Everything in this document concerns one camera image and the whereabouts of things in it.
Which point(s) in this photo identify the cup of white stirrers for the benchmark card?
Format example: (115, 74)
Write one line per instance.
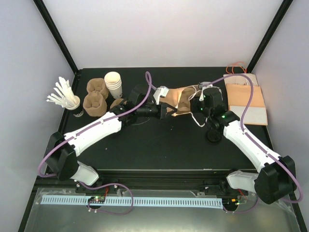
(65, 97)

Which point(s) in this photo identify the left black frame post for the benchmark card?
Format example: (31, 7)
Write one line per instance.
(56, 34)

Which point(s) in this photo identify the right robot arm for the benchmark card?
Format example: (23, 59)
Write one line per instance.
(275, 176)

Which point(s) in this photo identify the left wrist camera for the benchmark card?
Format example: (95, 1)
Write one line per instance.
(161, 92)

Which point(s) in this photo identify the brown cup carrier stack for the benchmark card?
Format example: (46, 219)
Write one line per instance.
(95, 101)

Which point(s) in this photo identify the stack of paper cups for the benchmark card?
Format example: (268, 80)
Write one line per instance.
(114, 84)

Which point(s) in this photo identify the orange bag handle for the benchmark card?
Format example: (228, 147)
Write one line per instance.
(230, 69)

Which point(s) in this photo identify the light blue cable duct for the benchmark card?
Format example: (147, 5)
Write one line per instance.
(135, 201)

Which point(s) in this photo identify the right black frame post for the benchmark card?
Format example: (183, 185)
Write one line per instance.
(278, 17)

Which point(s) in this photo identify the small brown cup carrier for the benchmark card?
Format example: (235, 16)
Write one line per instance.
(117, 102)

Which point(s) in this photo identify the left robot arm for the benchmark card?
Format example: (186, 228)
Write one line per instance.
(63, 150)

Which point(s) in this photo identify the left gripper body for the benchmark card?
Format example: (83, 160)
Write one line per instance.
(161, 114)

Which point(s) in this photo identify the black frame post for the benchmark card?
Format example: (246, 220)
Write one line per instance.
(278, 17)
(56, 34)

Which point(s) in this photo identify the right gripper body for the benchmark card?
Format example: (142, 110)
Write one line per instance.
(195, 108)

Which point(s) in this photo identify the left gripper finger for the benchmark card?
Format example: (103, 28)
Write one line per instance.
(171, 108)
(171, 112)

